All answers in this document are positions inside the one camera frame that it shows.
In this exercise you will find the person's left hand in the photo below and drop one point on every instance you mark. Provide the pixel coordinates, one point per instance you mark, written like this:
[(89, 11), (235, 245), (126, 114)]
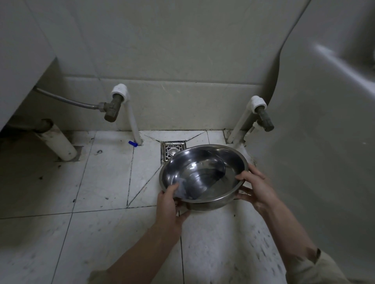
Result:
[(168, 213)]

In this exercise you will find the person's right hand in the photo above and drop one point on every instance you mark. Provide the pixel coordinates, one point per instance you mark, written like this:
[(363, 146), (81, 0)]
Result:
[(262, 196)]

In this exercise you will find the square metal floor drain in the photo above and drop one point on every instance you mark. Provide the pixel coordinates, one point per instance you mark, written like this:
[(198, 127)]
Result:
[(168, 149)]

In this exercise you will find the stainless steel bowl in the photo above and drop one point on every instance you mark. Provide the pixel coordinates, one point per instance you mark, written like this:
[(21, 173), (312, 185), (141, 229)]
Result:
[(190, 169)]

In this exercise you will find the person's beige right sleeve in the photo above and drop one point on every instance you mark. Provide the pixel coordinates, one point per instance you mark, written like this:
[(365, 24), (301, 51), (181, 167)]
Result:
[(316, 272)]

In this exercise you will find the person's left forearm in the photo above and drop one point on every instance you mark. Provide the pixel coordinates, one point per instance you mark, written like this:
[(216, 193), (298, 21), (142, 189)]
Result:
[(146, 257)]

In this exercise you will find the white toilet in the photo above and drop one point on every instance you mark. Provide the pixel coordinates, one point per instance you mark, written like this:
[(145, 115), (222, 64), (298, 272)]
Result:
[(322, 146)]

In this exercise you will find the person's right forearm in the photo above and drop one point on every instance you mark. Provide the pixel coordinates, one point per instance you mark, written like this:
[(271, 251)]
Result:
[(290, 228)]

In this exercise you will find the person's beige sleeve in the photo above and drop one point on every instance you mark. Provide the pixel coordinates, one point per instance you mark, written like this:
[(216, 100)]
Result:
[(99, 278), (316, 272)]

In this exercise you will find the white vanity cabinet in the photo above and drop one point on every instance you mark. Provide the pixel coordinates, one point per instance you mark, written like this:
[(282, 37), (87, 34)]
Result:
[(17, 58)]

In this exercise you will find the thick white drain pipe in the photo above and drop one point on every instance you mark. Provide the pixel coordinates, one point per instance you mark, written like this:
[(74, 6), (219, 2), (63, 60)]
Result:
[(60, 143)]

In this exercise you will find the person's beige left sleeve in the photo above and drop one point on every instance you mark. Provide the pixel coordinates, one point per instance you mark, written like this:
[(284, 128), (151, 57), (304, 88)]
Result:
[(99, 278)]

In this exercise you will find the white curved water pipe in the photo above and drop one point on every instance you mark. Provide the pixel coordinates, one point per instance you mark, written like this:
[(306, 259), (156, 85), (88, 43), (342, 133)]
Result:
[(131, 120)]

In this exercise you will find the small blue plastic cap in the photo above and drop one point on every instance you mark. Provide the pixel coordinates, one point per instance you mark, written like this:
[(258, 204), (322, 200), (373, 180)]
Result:
[(132, 143)]

